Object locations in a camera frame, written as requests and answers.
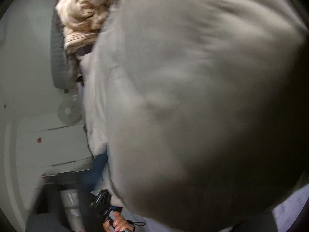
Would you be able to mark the cream striped garment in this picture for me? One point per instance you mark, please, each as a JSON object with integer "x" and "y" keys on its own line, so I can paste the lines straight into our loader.
{"x": 82, "y": 17}

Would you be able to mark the brown garment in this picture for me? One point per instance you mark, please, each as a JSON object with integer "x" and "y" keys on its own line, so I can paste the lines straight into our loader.
{"x": 84, "y": 49}

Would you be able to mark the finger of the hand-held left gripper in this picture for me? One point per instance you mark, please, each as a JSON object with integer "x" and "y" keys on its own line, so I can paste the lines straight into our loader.
{"x": 96, "y": 169}

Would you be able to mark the white electric fan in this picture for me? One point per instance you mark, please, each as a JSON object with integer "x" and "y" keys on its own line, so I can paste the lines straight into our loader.
{"x": 70, "y": 111}

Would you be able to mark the person's left hand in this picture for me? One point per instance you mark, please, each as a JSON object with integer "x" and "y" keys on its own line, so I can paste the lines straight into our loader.
{"x": 118, "y": 222}

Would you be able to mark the beige quilted puffer jacket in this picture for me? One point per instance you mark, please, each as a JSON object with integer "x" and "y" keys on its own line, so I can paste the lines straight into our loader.
{"x": 193, "y": 101}

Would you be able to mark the white wardrobe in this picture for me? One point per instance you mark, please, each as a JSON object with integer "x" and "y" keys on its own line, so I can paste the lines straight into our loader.
{"x": 60, "y": 145}

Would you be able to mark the grey quilted headboard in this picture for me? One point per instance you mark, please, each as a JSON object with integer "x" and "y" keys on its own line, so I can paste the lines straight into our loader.
{"x": 59, "y": 60}

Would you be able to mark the white cylindrical bin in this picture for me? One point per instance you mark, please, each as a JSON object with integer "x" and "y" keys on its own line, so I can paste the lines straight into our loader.
{"x": 71, "y": 207}

